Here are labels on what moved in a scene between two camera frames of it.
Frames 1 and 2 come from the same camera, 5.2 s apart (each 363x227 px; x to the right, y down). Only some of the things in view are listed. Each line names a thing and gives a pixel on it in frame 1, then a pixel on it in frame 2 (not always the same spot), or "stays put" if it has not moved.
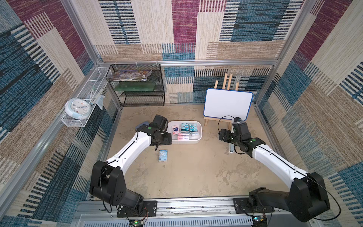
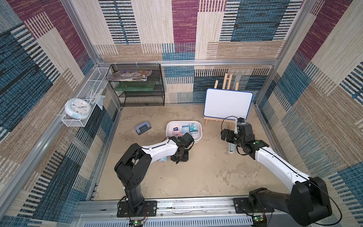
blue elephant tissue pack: x=163 y=155 stays put
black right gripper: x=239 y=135 stays put
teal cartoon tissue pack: x=194 y=128 stays put
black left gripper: x=167 y=139 → x=185 y=159
